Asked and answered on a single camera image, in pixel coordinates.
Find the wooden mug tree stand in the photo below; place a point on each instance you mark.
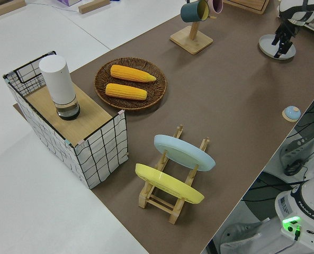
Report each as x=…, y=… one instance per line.
x=192, y=41

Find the pink mug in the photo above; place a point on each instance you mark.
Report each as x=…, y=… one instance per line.
x=215, y=5

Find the light blue plate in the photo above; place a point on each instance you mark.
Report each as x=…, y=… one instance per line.
x=183, y=152

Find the yellow plate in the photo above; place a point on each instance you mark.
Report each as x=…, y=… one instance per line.
x=167, y=183

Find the long pointed corn cob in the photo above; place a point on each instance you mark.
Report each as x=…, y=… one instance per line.
x=131, y=73

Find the wooden board lid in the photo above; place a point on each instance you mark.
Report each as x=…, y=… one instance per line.
x=90, y=116

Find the blue bell with wooden knob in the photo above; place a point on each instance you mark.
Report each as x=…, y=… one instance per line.
x=291, y=113

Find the gray plate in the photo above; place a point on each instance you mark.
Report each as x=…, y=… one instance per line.
x=265, y=45

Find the white cylinder with dark base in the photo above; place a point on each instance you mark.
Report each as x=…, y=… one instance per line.
x=58, y=82

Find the teal mug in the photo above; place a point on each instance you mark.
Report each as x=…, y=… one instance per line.
x=191, y=12

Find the round wicker basket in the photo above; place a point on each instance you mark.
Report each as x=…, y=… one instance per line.
x=101, y=87

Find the short wooden block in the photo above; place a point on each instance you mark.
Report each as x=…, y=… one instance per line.
x=93, y=5

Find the wooden dish rack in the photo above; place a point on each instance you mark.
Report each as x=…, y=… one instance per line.
x=159, y=203

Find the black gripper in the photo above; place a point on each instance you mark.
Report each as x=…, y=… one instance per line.
x=285, y=33

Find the long wooden block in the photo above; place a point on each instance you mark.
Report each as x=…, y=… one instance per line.
x=3, y=9

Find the short blunt corn cob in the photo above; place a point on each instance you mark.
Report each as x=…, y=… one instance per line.
x=125, y=91

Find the purple box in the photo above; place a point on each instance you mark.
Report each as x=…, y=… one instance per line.
x=69, y=2

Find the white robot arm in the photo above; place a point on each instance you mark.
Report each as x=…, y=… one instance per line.
x=305, y=211

